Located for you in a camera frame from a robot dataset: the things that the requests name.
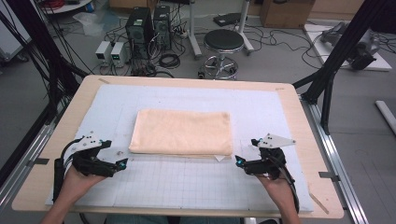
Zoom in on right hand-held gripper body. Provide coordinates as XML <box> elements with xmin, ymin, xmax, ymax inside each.
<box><xmin>244</xmin><ymin>133</ymin><xmax>297</xmax><ymax>181</ymax></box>

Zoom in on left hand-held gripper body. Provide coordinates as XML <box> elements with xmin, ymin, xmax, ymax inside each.
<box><xmin>71</xmin><ymin>131</ymin><xmax>119</xmax><ymax>178</ymax></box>

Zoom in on cream towel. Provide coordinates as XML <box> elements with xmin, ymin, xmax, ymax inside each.
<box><xmin>128</xmin><ymin>108</ymin><xmax>234</xmax><ymax>162</ymax></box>

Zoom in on person's right hand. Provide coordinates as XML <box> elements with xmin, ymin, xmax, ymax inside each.
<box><xmin>256</xmin><ymin>174</ymin><xmax>296</xmax><ymax>210</ymax></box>

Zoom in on person's left hand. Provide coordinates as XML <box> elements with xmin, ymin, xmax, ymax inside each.
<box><xmin>63</xmin><ymin>165</ymin><xmax>106</xmax><ymax>208</ymax></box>

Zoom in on thin wooden strip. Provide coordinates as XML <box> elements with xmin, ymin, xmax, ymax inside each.
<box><xmin>308</xmin><ymin>191</ymin><xmax>331</xmax><ymax>216</ymax></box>

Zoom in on white foam mat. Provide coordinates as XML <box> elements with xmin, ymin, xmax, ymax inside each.
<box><xmin>44</xmin><ymin>84</ymin><xmax>315</xmax><ymax>213</ymax></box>

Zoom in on white power supply unit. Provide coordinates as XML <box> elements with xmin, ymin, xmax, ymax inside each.
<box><xmin>109</xmin><ymin>41</ymin><xmax>131</xmax><ymax>68</ymax></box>
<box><xmin>94</xmin><ymin>40</ymin><xmax>113</xmax><ymax>63</ymax></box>

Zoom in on black round stool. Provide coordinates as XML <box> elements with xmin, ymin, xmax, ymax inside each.
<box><xmin>198</xmin><ymin>29</ymin><xmax>246</xmax><ymax>80</ymax></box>

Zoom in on white desk leg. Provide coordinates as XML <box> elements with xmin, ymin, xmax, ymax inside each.
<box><xmin>234</xmin><ymin>0</ymin><xmax>256</xmax><ymax>57</ymax></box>
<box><xmin>186</xmin><ymin>0</ymin><xmax>204</xmax><ymax>61</ymax></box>

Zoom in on large black computer tower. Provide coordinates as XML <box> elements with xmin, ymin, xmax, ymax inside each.
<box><xmin>124</xmin><ymin>7</ymin><xmax>155</xmax><ymax>61</ymax></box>

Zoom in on clear plastic bag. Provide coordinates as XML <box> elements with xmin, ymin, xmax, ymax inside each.
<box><xmin>72</xmin><ymin>11</ymin><xmax>121</xmax><ymax>37</ymax></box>

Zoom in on white tube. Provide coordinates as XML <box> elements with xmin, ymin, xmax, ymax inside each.
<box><xmin>375</xmin><ymin>100</ymin><xmax>396</xmax><ymax>136</ymax></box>

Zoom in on black flat device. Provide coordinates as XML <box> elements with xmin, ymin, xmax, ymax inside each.
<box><xmin>212</xmin><ymin>12</ymin><xmax>243</xmax><ymax>28</ymax></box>

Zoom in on slim black computer tower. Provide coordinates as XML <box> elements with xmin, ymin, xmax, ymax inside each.
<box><xmin>153</xmin><ymin>5</ymin><xmax>173</xmax><ymax>51</ymax></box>

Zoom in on cardboard box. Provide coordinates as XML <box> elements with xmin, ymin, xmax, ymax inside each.
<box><xmin>259</xmin><ymin>0</ymin><xmax>317</xmax><ymax>30</ymax></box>

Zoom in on white board with robot parts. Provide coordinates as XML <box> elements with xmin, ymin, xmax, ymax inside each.
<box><xmin>303</xmin><ymin>21</ymin><xmax>393</xmax><ymax>72</ymax></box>

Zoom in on white panel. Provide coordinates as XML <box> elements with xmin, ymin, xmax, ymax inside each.
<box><xmin>0</xmin><ymin>8</ymin><xmax>33</xmax><ymax>63</ymax></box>

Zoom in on round white table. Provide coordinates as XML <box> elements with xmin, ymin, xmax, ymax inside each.
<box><xmin>39</xmin><ymin>0</ymin><xmax>94</xmax><ymax>15</ymax></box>

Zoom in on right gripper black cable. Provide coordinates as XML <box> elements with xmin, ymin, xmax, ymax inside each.
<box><xmin>270</xmin><ymin>154</ymin><xmax>301</xmax><ymax>215</ymax></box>

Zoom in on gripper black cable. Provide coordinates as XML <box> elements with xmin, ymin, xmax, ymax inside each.
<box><xmin>270</xmin><ymin>154</ymin><xmax>301</xmax><ymax>215</ymax></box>
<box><xmin>52</xmin><ymin>137</ymin><xmax>85</xmax><ymax>203</ymax></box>

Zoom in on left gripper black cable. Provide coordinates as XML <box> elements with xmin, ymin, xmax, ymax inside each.
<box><xmin>52</xmin><ymin>137</ymin><xmax>85</xmax><ymax>203</ymax></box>

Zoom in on aluminium rail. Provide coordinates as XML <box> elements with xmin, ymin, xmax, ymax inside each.
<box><xmin>0</xmin><ymin>102</ymin><xmax>64</xmax><ymax>213</ymax></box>
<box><xmin>299</xmin><ymin>94</ymin><xmax>370</xmax><ymax>224</ymax></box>

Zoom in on coil of black cable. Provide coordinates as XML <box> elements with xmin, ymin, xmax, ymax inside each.
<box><xmin>158</xmin><ymin>52</ymin><xmax>182</xmax><ymax>70</ymax></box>

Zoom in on black frame with cables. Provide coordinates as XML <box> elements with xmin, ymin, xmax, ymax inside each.
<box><xmin>5</xmin><ymin>0</ymin><xmax>90</xmax><ymax>125</ymax></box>

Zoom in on black metal frame post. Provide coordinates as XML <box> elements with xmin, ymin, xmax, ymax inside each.
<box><xmin>292</xmin><ymin>0</ymin><xmax>396</xmax><ymax>135</ymax></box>

